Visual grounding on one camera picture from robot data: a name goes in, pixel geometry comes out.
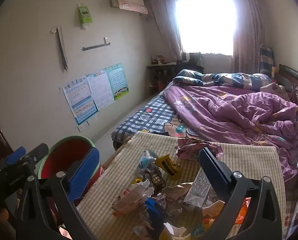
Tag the crumpled brown paper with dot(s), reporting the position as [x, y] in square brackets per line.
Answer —
[175, 197]

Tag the small yellow box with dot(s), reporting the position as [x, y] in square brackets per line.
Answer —
[275, 72]

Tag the blue patchwork quilt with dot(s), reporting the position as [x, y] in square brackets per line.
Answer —
[213, 78]

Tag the green bordered wall poster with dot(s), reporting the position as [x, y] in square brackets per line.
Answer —
[117, 81]

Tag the pink patterned curtain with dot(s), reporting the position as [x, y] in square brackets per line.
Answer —
[166, 25]
[246, 42]

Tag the torn yellow carton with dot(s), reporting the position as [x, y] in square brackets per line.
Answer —
[167, 233]

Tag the yellow snack packet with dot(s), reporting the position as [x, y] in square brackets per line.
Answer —
[167, 166]

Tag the pink floral pillow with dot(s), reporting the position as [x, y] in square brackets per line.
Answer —
[273, 88]

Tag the green wall tissue box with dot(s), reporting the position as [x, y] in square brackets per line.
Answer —
[84, 15]

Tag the white red crumpled carton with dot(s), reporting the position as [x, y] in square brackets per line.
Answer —
[131, 197]

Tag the air conditioner with pink cover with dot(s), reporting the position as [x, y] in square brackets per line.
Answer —
[127, 2]

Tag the light blue white packet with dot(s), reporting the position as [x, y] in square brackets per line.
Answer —
[146, 161]

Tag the beige striped table cloth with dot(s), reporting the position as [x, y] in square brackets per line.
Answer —
[251, 160]

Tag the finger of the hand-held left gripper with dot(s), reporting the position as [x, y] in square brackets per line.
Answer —
[38, 151]
[14, 155]

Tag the white chart wall poster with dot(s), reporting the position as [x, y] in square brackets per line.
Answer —
[100, 87]

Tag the red bin with green rim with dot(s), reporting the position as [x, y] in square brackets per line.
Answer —
[64, 155]

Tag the crumpled blue wrapper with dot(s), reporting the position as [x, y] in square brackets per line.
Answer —
[155, 211]

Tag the blue bordered wall poster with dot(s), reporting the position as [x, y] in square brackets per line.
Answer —
[80, 102]

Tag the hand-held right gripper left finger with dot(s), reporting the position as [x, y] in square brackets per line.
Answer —
[85, 172]

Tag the dark wooden desk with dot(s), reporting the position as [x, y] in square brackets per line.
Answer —
[161, 65]

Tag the red bucket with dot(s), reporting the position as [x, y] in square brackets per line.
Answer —
[160, 85]

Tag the small boxes on desk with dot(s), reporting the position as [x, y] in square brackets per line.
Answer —
[158, 60]

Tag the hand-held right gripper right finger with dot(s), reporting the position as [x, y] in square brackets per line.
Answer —
[211, 165]

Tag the bright window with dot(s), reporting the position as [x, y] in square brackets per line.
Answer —
[206, 22]

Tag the purple quilt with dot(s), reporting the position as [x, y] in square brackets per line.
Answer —
[226, 115]

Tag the pink foil wrapper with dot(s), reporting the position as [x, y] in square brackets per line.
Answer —
[188, 150]

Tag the dark brown printed packet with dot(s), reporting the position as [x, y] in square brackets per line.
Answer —
[152, 178]

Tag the dark wooden headboard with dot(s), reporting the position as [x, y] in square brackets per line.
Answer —
[292, 76]

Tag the short dark wall bracket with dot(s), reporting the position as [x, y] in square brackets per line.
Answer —
[96, 45]

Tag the blue striped cushion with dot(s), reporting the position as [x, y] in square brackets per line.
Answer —
[266, 60]

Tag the long folded wall bracket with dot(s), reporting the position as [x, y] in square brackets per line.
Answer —
[61, 50]

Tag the plaid cartoon bed sheet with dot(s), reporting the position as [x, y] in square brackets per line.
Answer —
[149, 115]

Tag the orange snack bag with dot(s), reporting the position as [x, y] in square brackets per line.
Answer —
[243, 210]

